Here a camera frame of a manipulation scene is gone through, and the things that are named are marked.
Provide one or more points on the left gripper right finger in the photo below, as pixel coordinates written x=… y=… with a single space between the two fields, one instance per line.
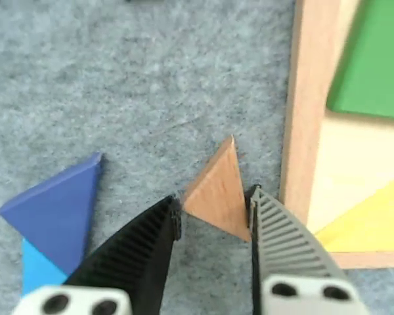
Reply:
x=282 y=243

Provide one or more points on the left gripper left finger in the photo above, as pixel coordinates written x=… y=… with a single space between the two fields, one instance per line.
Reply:
x=131 y=249

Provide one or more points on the light blue tangram piece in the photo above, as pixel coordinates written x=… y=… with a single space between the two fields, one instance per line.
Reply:
x=39 y=269

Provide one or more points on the square wooden tray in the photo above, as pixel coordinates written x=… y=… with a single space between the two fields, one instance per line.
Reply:
x=310 y=131

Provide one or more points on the green tangram piece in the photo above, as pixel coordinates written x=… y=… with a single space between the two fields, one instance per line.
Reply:
x=371 y=59

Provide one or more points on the small natural wood triangle piece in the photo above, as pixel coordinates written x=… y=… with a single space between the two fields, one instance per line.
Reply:
x=218 y=197

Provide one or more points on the dark blue triangle piece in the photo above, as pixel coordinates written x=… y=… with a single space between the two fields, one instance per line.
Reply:
x=57 y=213

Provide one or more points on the yellow triangle piece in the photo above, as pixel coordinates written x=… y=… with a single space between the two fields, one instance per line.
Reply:
x=371 y=220

